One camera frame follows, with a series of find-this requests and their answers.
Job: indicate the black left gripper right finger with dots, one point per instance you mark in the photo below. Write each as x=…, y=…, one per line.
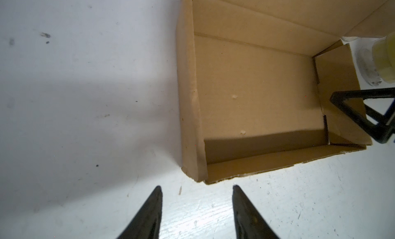
x=249, y=223

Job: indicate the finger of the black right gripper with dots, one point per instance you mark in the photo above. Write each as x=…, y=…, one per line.
x=385, y=127

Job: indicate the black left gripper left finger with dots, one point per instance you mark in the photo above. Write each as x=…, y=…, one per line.
x=146, y=223

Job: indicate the brown cardboard box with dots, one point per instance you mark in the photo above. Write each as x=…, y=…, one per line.
x=255, y=79

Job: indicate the yellow pen cup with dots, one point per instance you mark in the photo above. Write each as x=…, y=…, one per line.
x=376, y=61

